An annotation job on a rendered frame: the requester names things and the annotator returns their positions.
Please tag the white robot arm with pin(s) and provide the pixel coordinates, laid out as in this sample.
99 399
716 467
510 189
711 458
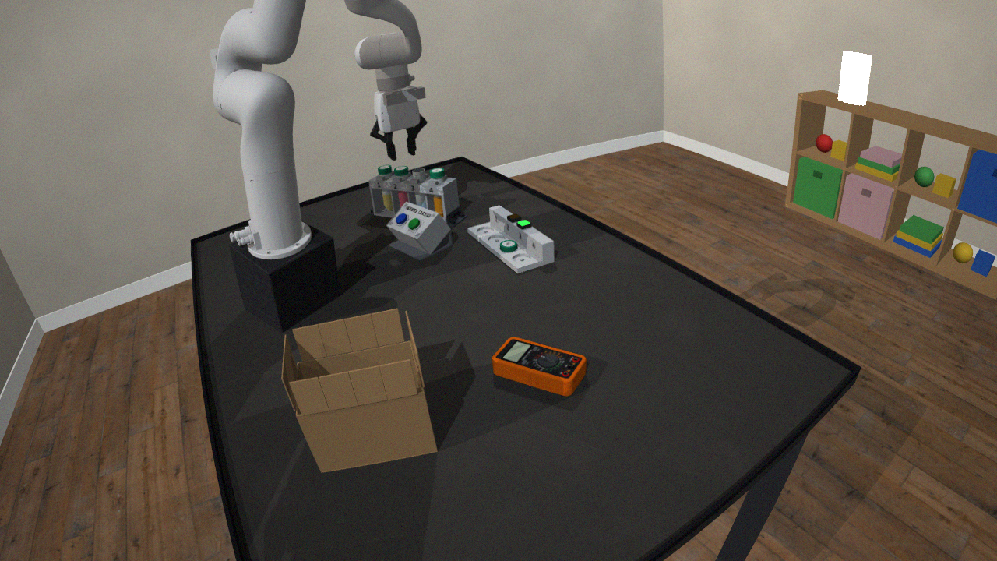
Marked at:
263 104

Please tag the orange digital multimeter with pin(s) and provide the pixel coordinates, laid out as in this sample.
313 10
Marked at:
540 366

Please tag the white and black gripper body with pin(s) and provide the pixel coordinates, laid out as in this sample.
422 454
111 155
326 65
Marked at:
395 117

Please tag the brown cardboard box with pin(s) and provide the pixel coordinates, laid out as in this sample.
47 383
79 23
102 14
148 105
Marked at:
381 417

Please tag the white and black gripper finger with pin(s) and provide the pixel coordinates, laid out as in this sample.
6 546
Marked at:
389 140
412 135

